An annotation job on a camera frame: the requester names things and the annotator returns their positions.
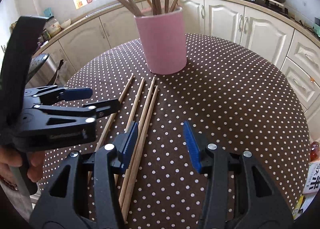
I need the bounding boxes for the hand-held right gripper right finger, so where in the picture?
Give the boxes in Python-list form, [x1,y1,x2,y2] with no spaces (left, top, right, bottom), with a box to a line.
[182,120,293,229]

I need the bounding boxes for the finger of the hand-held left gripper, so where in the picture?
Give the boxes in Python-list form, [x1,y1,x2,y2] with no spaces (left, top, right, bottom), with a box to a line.
[24,85,93,106]
[21,98,121,145]

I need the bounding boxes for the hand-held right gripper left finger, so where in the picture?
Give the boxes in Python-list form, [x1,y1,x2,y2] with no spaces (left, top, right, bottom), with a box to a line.
[30,121,139,229]

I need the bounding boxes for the wooden chopstick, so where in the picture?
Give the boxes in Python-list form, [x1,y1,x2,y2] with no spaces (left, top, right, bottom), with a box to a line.
[114,77,146,187]
[121,85,160,223]
[86,74,135,184]
[118,76,157,211]

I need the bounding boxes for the pink cup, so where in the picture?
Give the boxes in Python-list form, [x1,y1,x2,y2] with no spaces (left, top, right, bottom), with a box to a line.
[134,6,188,75]

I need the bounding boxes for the person's left hand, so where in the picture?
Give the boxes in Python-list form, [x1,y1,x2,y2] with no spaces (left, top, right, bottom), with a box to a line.
[0,145,47,192]

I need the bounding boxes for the brown polka dot tablecloth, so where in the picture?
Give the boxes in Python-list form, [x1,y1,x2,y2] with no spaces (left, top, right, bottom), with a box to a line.
[37,33,310,229]

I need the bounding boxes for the glass jar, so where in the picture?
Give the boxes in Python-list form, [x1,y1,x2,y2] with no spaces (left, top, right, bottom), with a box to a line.
[46,18,62,37]

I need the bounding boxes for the cooking oil bottle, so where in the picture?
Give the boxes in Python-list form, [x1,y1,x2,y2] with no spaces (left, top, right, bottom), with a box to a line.
[310,141,320,163]

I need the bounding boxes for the yellow packet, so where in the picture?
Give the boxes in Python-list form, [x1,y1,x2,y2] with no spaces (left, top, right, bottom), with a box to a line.
[292,195,305,219]

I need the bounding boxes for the white rice bag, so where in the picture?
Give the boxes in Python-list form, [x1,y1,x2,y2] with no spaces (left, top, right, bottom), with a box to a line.
[302,161,320,196]

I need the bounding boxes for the cream kitchen cabinets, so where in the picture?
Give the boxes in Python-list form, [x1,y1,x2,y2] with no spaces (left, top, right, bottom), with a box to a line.
[32,0,320,142]

